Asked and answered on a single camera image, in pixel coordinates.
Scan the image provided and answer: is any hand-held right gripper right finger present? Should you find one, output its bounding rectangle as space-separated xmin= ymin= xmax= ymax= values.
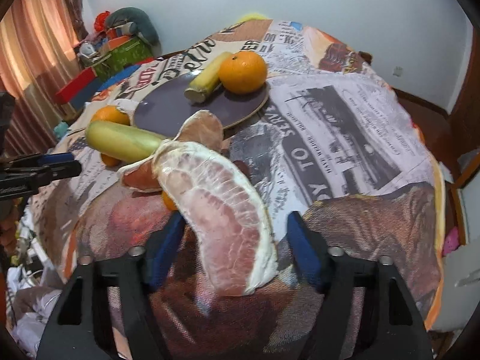
xmin=286 ymin=211 xmax=437 ymax=360

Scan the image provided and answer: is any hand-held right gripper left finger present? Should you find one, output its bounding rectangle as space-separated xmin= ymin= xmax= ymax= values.
xmin=35 ymin=212 xmax=186 ymax=360

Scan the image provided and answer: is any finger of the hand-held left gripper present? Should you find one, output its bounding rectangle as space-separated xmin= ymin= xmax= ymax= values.
xmin=7 ymin=152 xmax=74 ymax=169
xmin=0 ymin=160 xmax=82 ymax=200

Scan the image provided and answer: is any large peeled pomelo segment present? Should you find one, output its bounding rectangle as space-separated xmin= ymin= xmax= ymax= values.
xmin=152 ymin=140 xmax=279 ymax=297

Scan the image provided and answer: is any medium orange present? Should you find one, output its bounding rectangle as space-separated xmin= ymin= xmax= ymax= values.
xmin=90 ymin=106 xmax=131 ymax=127

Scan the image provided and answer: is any long sugar cane piece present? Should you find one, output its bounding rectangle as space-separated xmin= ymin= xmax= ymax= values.
xmin=85 ymin=121 xmax=167 ymax=165

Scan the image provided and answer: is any orange-skinned pomelo piece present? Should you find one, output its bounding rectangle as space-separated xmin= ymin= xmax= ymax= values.
xmin=118 ymin=157 xmax=162 ymax=193

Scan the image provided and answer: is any dark purple plate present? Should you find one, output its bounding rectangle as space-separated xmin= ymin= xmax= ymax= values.
xmin=133 ymin=71 xmax=271 ymax=139

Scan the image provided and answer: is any small peeled pomelo segment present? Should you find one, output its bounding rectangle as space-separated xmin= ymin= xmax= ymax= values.
xmin=174 ymin=109 xmax=224 ymax=152

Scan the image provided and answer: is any short sugar cane piece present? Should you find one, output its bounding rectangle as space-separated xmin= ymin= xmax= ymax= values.
xmin=184 ymin=52 xmax=233 ymax=105

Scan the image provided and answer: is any large orange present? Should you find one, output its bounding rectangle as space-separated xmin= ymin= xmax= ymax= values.
xmin=218 ymin=50 xmax=268 ymax=95

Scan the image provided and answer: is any red box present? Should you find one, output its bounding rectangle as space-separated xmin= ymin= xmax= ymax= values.
xmin=56 ymin=68 xmax=100 ymax=104

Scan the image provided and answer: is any striped orange curtain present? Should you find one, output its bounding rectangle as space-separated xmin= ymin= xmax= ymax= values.
xmin=0 ymin=0 xmax=89 ymax=158

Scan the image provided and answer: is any green patterned box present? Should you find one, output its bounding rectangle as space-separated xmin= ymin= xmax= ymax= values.
xmin=90 ymin=37 xmax=152 ymax=81

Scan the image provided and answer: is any printed newspaper blanket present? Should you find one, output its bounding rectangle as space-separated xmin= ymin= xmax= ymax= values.
xmin=28 ymin=19 xmax=447 ymax=360

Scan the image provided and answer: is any crumpled white paper pile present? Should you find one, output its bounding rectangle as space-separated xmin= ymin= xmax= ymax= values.
xmin=5 ymin=259 xmax=62 ymax=347

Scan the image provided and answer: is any orange box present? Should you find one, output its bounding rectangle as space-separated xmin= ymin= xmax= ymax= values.
xmin=105 ymin=35 xmax=133 ymax=49

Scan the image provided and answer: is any pink plastic item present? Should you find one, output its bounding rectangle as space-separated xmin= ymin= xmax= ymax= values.
xmin=442 ymin=227 xmax=460 ymax=257

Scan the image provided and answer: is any white sliding wardrobe door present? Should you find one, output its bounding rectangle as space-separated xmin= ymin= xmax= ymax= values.
xmin=435 ymin=150 xmax=480 ymax=331

